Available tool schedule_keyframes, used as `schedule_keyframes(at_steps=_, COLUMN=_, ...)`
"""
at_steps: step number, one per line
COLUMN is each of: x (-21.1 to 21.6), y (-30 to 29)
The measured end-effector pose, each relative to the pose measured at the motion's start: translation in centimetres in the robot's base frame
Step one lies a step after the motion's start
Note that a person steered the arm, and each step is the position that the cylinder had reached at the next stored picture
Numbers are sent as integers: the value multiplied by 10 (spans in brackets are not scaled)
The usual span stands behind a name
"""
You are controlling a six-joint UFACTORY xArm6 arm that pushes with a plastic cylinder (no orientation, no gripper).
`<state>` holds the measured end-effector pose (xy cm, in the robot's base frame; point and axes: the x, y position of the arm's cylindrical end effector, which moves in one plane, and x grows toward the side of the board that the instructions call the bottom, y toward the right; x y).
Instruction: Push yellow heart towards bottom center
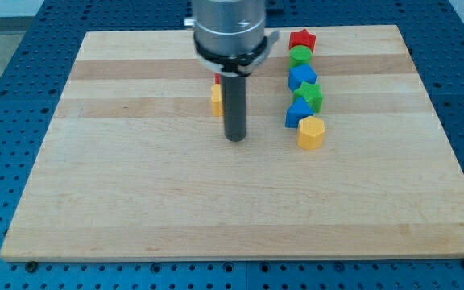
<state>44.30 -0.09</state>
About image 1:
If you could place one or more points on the blue cube block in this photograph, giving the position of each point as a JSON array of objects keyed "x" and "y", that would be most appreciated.
[{"x": 299, "y": 74}]

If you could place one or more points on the yellow heart block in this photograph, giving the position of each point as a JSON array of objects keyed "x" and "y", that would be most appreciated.
[{"x": 216, "y": 100}]

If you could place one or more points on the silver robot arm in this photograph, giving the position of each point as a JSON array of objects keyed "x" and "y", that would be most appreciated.
[{"x": 230, "y": 40}]

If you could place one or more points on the green cylinder block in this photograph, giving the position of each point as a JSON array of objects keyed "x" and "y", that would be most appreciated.
[{"x": 299, "y": 55}]

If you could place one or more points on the wooden board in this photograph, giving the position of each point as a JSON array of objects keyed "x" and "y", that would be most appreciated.
[{"x": 135, "y": 167}]

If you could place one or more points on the red star block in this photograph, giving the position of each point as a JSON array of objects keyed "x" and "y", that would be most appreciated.
[{"x": 302, "y": 38}]

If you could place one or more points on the blue triangular block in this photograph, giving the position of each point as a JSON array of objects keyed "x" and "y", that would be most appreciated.
[{"x": 297, "y": 110}]

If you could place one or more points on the yellow hexagon block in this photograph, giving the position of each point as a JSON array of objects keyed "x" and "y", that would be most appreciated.
[{"x": 310, "y": 133}]

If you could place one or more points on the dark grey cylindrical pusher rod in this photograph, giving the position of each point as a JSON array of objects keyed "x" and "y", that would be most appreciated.
[{"x": 234, "y": 102}]

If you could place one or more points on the green star block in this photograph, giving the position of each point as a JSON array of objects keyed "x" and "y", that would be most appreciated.
[{"x": 312, "y": 94}]

